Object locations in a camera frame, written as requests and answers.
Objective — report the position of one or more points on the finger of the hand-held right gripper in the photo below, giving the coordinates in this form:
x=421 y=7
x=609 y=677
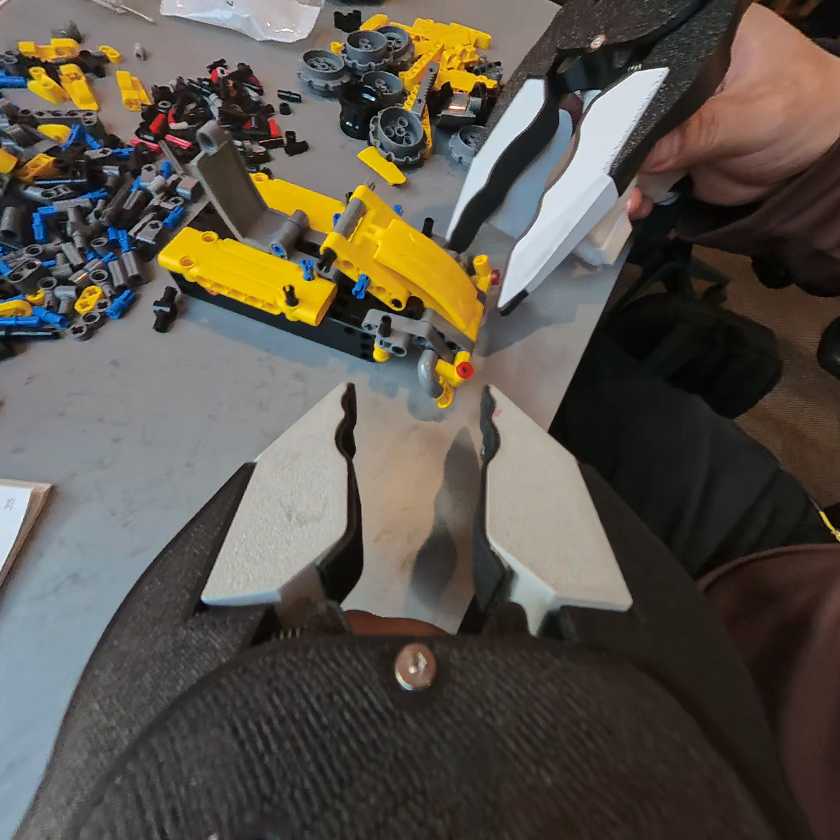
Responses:
x=502 y=128
x=590 y=170

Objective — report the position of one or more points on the crumpled clear plastic bags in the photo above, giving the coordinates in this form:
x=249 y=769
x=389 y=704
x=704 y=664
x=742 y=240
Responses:
x=249 y=16

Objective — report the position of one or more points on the black backpack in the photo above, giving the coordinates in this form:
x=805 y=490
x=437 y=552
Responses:
x=709 y=354

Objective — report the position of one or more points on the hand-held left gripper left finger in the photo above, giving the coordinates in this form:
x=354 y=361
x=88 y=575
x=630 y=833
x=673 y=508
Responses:
x=282 y=525

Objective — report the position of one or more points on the pile of loose brick pieces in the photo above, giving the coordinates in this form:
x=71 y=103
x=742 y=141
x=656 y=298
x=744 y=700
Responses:
x=79 y=197

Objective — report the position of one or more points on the instruction booklet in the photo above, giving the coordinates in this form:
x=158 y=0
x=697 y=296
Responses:
x=16 y=525

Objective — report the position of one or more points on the person's brown shirt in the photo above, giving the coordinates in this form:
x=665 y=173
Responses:
x=781 y=656

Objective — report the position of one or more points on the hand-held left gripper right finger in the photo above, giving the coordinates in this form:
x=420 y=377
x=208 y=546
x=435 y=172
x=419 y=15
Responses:
x=551 y=531

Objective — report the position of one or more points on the small yellow brick connector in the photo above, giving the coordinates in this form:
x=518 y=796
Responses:
x=380 y=354

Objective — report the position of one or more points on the yellow and grey brick module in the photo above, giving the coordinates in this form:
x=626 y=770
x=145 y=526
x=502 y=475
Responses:
x=420 y=262

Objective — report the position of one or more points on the person's right hand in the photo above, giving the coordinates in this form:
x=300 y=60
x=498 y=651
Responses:
x=754 y=118

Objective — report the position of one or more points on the black and yellow brick assembly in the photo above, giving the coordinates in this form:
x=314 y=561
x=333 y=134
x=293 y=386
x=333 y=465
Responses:
x=229 y=262

